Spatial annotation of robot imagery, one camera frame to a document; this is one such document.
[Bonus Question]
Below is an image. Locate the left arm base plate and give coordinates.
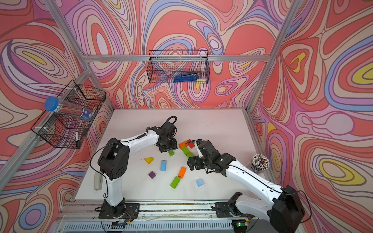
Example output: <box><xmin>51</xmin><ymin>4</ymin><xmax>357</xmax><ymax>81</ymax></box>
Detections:
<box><xmin>99</xmin><ymin>203</ymin><xmax>140</xmax><ymax>220</ymax></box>

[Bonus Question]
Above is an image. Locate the blue black tool in basket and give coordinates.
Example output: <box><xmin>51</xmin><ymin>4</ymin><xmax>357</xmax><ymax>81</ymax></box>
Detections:
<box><xmin>174</xmin><ymin>72</ymin><xmax>200</xmax><ymax>83</ymax></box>

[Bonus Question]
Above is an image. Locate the light blue cube block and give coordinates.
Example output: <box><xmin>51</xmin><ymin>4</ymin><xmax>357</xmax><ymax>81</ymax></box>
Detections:
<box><xmin>196</xmin><ymin>179</ymin><xmax>204</xmax><ymax>187</ymax></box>

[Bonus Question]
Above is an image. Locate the red block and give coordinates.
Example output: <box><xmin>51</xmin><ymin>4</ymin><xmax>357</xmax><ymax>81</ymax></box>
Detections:
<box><xmin>186</xmin><ymin>140</ymin><xmax>195</xmax><ymax>149</ymax></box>

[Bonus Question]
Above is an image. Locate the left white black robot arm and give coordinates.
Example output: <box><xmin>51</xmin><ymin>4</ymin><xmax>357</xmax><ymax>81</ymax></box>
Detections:
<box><xmin>97</xmin><ymin>116</ymin><xmax>178</xmax><ymax>220</ymax></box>

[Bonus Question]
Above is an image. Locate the purple cube block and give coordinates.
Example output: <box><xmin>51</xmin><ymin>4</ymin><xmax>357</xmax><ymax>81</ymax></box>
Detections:
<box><xmin>149</xmin><ymin>171</ymin><xmax>156</xmax><ymax>179</ymax></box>

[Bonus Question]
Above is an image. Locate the green block bottom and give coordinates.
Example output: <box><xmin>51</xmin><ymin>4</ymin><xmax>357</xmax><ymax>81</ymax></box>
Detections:
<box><xmin>170</xmin><ymin>176</ymin><xmax>181</xmax><ymax>189</ymax></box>

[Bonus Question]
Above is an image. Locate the light blue long block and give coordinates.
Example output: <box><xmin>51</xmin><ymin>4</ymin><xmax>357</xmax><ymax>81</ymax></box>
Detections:
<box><xmin>160</xmin><ymin>160</ymin><xmax>167</xmax><ymax>172</ymax></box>

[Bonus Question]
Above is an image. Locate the orange block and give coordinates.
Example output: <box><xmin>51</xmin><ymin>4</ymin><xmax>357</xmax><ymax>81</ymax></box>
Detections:
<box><xmin>178</xmin><ymin>167</ymin><xmax>187</xmax><ymax>179</ymax></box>
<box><xmin>179</xmin><ymin>141</ymin><xmax>187</xmax><ymax>149</ymax></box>

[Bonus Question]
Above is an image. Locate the black wire basket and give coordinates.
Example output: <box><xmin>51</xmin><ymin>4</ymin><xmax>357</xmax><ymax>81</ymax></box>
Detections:
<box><xmin>31</xmin><ymin>81</ymin><xmax>106</xmax><ymax>149</ymax></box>
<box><xmin>146</xmin><ymin>49</ymin><xmax>210</xmax><ymax>84</ymax></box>

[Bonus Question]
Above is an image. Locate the left black wire basket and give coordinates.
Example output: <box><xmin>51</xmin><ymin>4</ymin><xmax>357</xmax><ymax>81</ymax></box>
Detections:
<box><xmin>31</xmin><ymin>81</ymin><xmax>106</xmax><ymax>149</ymax></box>

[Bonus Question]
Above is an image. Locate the yellow triangle block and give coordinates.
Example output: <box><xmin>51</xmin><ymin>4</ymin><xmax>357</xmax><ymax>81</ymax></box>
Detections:
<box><xmin>144</xmin><ymin>157</ymin><xmax>154</xmax><ymax>164</ymax></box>

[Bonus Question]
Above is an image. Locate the back black wire basket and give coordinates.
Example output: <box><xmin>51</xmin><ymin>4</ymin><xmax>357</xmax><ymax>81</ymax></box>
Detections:
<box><xmin>146</xmin><ymin>49</ymin><xmax>210</xmax><ymax>84</ymax></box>

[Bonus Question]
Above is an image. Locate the white marker in basket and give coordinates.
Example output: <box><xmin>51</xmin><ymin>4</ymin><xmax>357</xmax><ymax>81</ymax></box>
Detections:
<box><xmin>75</xmin><ymin>132</ymin><xmax>80</xmax><ymax>148</ymax></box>

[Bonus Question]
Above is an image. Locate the cup of pencils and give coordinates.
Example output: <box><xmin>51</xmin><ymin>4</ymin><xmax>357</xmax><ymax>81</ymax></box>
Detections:
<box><xmin>251</xmin><ymin>154</ymin><xmax>270</xmax><ymax>174</ymax></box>

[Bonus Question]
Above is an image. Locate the clear bottle blue cap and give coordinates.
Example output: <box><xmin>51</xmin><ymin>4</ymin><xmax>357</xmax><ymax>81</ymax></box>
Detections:
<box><xmin>44</xmin><ymin>97</ymin><xmax>93</xmax><ymax>121</ymax></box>

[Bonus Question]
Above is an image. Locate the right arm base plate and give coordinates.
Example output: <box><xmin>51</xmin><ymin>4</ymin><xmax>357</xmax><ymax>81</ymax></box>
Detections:
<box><xmin>211</xmin><ymin>202</ymin><xmax>247</xmax><ymax>218</ymax></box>

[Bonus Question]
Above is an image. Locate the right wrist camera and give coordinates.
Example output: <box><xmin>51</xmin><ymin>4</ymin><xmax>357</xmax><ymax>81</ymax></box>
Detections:
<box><xmin>195</xmin><ymin>139</ymin><xmax>205</xmax><ymax>158</ymax></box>

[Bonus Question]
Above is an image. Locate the grey stapler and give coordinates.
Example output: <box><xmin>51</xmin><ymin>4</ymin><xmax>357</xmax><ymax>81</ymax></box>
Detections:
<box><xmin>94</xmin><ymin>172</ymin><xmax>104</xmax><ymax>191</ymax></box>

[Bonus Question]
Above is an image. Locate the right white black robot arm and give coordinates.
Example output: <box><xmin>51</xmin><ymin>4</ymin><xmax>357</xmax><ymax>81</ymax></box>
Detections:
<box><xmin>187</xmin><ymin>153</ymin><xmax>305</xmax><ymax>233</ymax></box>

